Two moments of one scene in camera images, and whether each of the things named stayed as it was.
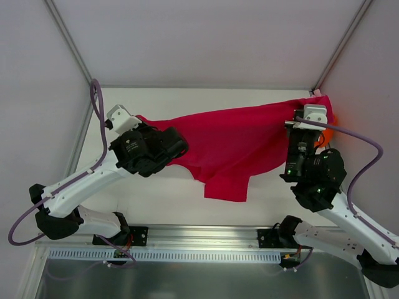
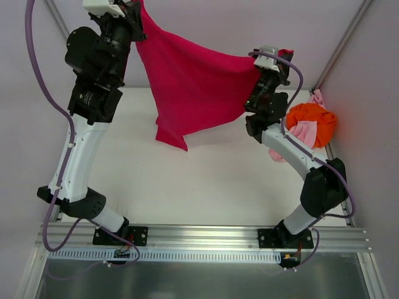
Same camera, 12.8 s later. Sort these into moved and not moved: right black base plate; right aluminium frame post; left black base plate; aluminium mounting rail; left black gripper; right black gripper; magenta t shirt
Moved: left black gripper; right black gripper; magenta t shirt
Not moved: left black base plate; right black base plate; right aluminium frame post; aluminium mounting rail
